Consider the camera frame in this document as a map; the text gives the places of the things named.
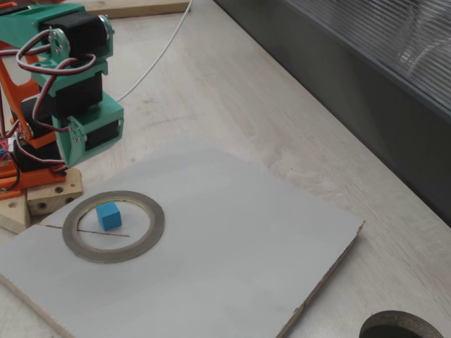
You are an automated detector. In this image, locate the round table cable hole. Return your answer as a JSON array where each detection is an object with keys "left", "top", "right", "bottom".
[{"left": 358, "top": 310, "right": 445, "bottom": 338}]

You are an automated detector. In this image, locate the long wooden plank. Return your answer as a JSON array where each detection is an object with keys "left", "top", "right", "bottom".
[{"left": 82, "top": 0, "right": 191, "bottom": 19}]

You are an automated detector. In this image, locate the wooden plank under controller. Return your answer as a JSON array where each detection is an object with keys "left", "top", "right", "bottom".
[{"left": 0, "top": 194, "right": 32, "bottom": 235}]

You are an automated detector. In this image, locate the grey ring of tape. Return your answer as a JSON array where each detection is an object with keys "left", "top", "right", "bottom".
[{"left": 61, "top": 190, "right": 166, "bottom": 264}]

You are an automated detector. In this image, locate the wooden base block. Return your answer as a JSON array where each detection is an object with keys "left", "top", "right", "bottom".
[{"left": 26, "top": 168, "right": 85, "bottom": 217}]

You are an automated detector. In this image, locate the red white black servo wire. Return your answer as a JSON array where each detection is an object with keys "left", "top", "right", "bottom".
[
  {"left": 8, "top": 139, "right": 70, "bottom": 177},
  {"left": 0, "top": 28, "right": 98, "bottom": 133}
]

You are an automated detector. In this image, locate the ribbed translucent partition panel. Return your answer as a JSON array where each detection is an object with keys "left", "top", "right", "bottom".
[{"left": 214, "top": 0, "right": 451, "bottom": 228}]

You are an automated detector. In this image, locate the blue cube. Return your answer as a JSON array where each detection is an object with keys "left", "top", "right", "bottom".
[{"left": 95, "top": 201, "right": 123, "bottom": 232}]

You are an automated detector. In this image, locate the red controller circuit board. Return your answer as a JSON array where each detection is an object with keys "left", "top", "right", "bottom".
[{"left": 0, "top": 139, "right": 13, "bottom": 165}]

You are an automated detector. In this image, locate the white usb cable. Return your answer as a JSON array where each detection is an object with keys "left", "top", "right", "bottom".
[{"left": 116, "top": 0, "right": 195, "bottom": 102}]

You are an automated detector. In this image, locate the grey-faced plywood board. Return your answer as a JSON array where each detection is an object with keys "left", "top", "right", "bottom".
[{"left": 0, "top": 135, "right": 366, "bottom": 338}]

